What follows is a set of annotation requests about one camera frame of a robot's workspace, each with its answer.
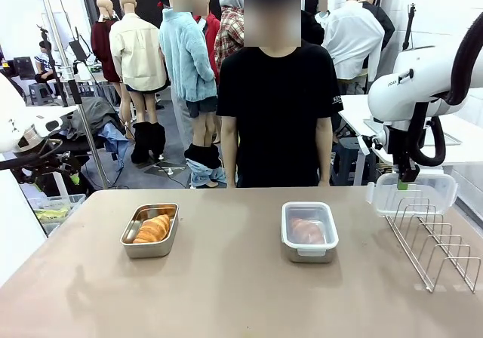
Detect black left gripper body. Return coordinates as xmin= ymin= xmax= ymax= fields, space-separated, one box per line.
xmin=20 ymin=155 xmax=73 ymax=183

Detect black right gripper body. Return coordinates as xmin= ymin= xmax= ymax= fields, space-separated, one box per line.
xmin=392 ymin=152 xmax=421 ymax=183

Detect clear plastic clip lid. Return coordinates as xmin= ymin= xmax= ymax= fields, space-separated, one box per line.
xmin=280 ymin=201 xmax=340 ymax=258
xmin=366 ymin=172 xmax=458 ymax=218

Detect perforated metal baking tray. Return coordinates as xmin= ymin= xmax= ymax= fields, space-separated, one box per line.
xmin=363 ymin=118 xmax=463 ymax=145

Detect golden croissant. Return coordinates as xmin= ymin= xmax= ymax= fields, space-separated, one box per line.
xmin=132 ymin=214 xmax=171 ymax=244
xmin=289 ymin=217 xmax=325 ymax=245

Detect rectangular steel container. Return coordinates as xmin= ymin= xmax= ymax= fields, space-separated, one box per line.
xmin=282 ymin=201 xmax=338 ymax=264
xmin=119 ymin=202 xmax=180 ymax=260

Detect person's left forearm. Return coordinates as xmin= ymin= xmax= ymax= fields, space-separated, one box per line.
xmin=315 ymin=117 xmax=334 ymax=183

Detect person's right forearm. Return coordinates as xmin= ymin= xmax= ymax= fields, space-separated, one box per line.
xmin=220 ymin=115 xmax=239 ymax=183

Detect clear crate with yellow bag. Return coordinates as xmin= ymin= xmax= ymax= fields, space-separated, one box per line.
xmin=28 ymin=193 xmax=87 ymax=237

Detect silver metal pole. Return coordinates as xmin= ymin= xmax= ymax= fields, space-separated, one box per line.
xmin=37 ymin=0 xmax=111 ymax=189

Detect blue cloth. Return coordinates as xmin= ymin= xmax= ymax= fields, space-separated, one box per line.
xmin=98 ymin=122 xmax=128 ymax=173

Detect white work table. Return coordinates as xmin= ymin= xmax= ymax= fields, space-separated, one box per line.
xmin=24 ymin=103 xmax=78 ymax=121

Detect dark stool under table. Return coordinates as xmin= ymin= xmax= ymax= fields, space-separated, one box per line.
xmin=331 ymin=137 xmax=369 ymax=186

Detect grey cloth pile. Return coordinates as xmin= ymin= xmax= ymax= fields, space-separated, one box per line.
xmin=73 ymin=96 xmax=125 ymax=135

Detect grey plastic stool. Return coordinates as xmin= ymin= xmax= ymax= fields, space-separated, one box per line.
xmin=28 ymin=83 xmax=49 ymax=106

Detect white side table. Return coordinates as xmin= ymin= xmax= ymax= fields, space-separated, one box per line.
xmin=338 ymin=94 xmax=483 ymax=166

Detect black boots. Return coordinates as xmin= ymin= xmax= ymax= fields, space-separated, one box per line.
xmin=130 ymin=121 xmax=167 ymax=164

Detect seated person in background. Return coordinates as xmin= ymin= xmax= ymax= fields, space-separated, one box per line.
xmin=34 ymin=40 xmax=58 ymax=85

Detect mannequin in dark red coat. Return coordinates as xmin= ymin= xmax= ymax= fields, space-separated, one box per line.
xmin=90 ymin=0 xmax=122 ymax=124

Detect black and denim trousers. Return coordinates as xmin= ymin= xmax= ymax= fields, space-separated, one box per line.
xmin=184 ymin=143 xmax=230 ymax=189

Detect mannequin in white shirt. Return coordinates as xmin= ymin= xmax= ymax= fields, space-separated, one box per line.
xmin=320 ymin=0 xmax=386 ymax=86

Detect mannequin in cream jacket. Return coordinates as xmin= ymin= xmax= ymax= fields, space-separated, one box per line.
xmin=108 ymin=0 xmax=170 ymax=124

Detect black tripod stand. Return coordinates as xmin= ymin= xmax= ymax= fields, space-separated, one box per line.
xmin=401 ymin=2 xmax=418 ymax=51

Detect person in black t-shirt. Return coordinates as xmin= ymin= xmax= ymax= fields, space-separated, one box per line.
xmin=217 ymin=0 xmax=344 ymax=189

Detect mannequin in black white jacket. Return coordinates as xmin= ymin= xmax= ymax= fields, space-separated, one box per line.
xmin=358 ymin=0 xmax=395 ymax=71

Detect mannequin in light blue fleece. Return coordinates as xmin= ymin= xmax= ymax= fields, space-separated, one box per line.
xmin=158 ymin=0 xmax=224 ymax=150

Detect mannequin in black top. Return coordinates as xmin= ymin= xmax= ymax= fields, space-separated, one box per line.
xmin=300 ymin=9 xmax=325 ymax=47

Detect mannequin in red jacket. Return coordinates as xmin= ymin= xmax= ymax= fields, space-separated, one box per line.
xmin=192 ymin=0 xmax=221 ymax=71

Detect mannequin in plaid hooded shirt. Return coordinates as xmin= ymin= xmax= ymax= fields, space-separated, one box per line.
xmin=214 ymin=0 xmax=246 ymax=63

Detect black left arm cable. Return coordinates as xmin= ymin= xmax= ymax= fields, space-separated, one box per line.
xmin=0 ymin=137 xmax=64 ymax=171

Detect metal wire lid rack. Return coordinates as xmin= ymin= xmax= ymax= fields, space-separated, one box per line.
xmin=384 ymin=197 xmax=482 ymax=293

